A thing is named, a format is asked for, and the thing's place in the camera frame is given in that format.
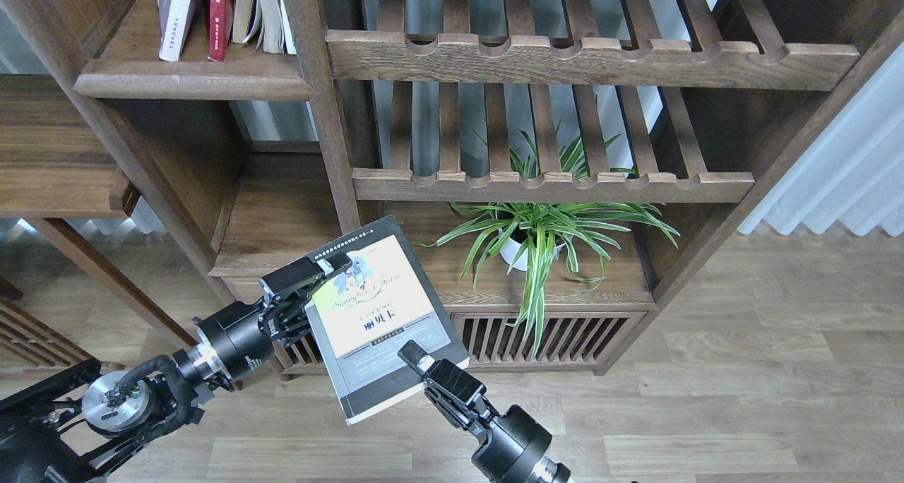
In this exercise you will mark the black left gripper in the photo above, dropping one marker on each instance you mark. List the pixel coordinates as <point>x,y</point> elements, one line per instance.
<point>239,338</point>

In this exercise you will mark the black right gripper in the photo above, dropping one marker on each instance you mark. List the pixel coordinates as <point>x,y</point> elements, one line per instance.
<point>512,447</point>

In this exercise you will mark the yellow and grey thick book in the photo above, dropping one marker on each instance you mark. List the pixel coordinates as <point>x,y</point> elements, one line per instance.
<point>363,317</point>

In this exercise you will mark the red book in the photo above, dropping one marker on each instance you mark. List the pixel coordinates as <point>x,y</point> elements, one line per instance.
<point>220,17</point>

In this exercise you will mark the pale lavender book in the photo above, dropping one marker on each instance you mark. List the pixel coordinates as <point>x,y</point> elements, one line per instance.
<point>175,23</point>

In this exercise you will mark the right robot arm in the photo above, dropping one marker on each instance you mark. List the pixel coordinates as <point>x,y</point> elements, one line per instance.
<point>512,447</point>

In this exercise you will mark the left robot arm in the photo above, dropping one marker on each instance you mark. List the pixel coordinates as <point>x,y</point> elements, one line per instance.
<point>81,425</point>

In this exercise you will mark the upright white books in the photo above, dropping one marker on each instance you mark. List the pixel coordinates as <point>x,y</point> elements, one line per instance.
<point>275,34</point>

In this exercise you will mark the dark wooden bookshelf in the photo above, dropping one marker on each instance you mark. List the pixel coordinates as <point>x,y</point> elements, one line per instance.
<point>396,107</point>

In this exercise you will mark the white plant pot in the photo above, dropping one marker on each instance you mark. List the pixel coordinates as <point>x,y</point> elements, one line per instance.
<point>516,249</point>

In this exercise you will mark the upright beige book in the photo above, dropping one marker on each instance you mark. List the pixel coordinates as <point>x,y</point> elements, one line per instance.
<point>245,20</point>

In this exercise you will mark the white curtain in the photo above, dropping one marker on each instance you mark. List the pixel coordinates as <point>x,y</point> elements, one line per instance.
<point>853,172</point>

